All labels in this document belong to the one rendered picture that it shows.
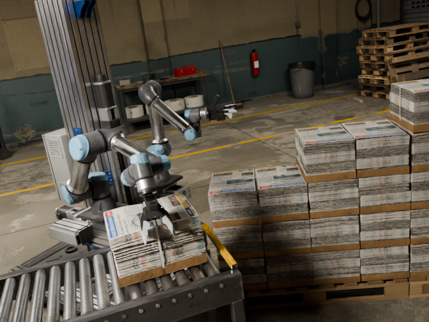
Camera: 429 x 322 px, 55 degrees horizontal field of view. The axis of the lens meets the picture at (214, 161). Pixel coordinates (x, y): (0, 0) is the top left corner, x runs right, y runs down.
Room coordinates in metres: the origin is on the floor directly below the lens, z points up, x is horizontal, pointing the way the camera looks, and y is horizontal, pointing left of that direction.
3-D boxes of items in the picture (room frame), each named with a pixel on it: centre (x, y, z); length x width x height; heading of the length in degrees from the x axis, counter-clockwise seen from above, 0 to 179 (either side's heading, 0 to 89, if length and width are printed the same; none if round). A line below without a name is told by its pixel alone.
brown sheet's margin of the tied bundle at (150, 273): (1.62, 0.41, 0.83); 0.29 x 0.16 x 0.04; 17
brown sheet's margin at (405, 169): (2.37, -0.96, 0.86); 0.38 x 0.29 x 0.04; 173
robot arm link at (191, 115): (2.75, 0.10, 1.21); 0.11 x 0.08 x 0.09; 79
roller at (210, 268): (1.70, 0.12, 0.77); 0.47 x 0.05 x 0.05; 16
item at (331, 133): (2.39, -0.66, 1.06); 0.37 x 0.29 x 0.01; 175
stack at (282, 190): (2.41, -0.53, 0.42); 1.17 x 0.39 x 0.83; 85
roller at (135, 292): (1.60, 0.43, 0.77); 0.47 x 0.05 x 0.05; 16
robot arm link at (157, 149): (2.68, 0.38, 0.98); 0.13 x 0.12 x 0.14; 169
